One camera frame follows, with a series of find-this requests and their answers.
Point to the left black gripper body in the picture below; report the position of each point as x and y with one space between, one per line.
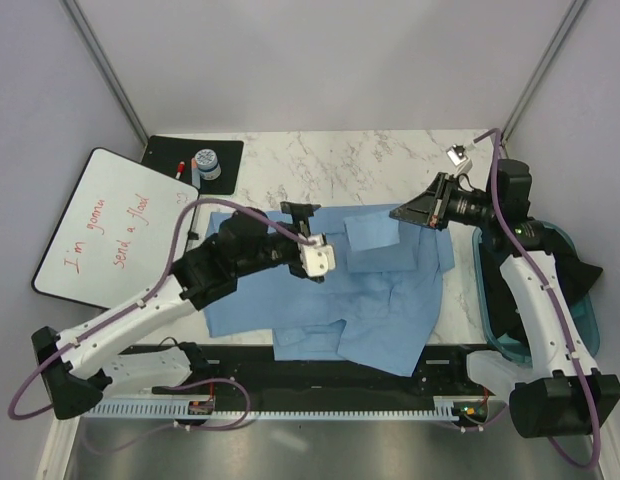
284 247

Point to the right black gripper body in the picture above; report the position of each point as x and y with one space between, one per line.
467 207

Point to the light blue long sleeve shirt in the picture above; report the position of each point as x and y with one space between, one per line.
378 307

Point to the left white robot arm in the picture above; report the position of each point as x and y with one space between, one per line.
83 365

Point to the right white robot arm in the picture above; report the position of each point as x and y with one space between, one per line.
562 392

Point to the light blue marker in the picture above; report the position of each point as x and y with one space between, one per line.
196 179

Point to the blue white round container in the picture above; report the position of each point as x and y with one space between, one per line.
207 164

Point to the black clothes in bin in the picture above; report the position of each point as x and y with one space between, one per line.
505 300

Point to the red white marker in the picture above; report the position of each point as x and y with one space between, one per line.
180 170

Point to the white dry-erase board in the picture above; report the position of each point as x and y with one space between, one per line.
122 223

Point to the teal plastic bin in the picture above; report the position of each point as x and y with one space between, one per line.
585 310

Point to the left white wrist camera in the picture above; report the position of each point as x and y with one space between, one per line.
318 257

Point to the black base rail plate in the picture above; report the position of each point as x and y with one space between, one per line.
244 377

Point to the white slotted cable duct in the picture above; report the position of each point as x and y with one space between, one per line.
184 409

